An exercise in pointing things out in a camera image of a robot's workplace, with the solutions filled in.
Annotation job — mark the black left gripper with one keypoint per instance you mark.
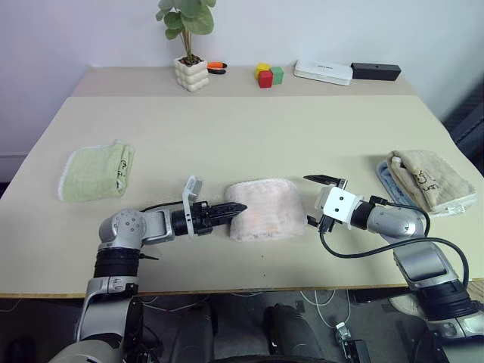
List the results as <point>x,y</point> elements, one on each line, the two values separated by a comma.
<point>200,221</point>

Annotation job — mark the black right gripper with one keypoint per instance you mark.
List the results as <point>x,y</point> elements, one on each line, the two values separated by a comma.
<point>327,225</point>

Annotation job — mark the pink fluffy towel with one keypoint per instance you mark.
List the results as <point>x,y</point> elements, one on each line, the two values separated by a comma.
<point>264,208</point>

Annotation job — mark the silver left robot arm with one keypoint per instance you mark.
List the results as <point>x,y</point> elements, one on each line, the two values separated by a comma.
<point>125,227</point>

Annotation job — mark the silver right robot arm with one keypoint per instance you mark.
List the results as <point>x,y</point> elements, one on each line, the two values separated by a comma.
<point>397,223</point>

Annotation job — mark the blue folded towel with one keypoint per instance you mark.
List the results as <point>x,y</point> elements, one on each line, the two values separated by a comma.
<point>385,175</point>

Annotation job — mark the beige folded towel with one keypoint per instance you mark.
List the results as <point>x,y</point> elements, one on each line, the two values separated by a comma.
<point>448,170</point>

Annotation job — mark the green fluffy towel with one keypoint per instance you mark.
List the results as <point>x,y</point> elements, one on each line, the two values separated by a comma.
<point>90,170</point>

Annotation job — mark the white flat box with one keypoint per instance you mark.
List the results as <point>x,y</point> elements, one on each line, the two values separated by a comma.
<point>321,72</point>

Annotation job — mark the green cube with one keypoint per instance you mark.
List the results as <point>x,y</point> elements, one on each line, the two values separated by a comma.
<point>278,75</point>

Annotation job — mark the red cube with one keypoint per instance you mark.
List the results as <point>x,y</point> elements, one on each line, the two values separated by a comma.
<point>265,79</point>

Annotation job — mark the dark rounded shape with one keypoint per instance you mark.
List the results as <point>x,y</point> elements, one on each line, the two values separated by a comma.
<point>291,329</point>

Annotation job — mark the white rounded object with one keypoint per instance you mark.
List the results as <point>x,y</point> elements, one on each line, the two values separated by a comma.
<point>402,304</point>

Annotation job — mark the grey metal clamp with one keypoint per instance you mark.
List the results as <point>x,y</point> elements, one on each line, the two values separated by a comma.
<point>341,334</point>

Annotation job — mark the black oblong box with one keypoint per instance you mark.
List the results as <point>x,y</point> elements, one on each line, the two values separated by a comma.
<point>374,71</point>

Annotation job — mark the cream bubble plant pot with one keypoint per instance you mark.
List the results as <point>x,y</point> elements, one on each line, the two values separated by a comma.
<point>191,75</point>

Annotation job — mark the yellow cube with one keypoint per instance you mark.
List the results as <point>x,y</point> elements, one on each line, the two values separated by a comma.
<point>262,68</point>

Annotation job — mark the dark ribbed object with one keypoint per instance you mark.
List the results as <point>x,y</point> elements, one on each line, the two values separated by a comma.
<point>469,125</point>

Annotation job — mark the green leafy plant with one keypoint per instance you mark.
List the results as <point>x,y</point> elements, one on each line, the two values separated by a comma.
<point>189,15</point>

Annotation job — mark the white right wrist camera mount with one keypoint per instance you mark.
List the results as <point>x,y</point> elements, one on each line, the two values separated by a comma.
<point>340,206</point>

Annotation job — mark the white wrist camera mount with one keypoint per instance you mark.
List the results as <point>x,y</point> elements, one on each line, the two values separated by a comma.
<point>187,196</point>
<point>340,206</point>

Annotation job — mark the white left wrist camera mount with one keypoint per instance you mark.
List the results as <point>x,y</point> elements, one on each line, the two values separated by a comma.
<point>187,196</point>

